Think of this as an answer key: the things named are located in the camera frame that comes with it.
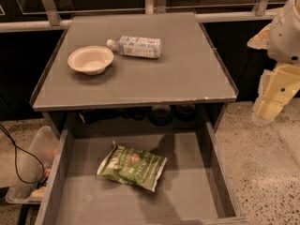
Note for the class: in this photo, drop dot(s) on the white paper bowl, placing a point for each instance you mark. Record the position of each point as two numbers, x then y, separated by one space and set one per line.
90 60

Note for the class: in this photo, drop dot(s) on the clear plastic storage bin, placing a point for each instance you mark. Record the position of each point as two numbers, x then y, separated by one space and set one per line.
24 189

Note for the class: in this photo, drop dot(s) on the grey cabinet counter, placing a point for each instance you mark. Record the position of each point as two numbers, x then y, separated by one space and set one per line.
188 71

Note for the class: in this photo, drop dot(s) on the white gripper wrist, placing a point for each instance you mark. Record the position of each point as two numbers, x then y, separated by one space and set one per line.
285 40

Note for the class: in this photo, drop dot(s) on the clear plastic water bottle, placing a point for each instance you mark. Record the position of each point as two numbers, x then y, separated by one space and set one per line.
144 47

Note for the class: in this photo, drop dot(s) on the metal railing frame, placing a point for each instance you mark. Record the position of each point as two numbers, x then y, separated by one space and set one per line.
38 15

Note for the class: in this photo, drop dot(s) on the open grey top drawer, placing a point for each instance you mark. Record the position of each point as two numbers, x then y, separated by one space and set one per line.
192 189

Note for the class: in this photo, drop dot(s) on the green jalapeno chip bag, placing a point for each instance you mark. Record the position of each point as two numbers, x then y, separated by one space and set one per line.
131 166

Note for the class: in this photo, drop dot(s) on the dark tape roll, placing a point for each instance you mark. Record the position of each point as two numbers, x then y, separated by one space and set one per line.
160 115
185 113

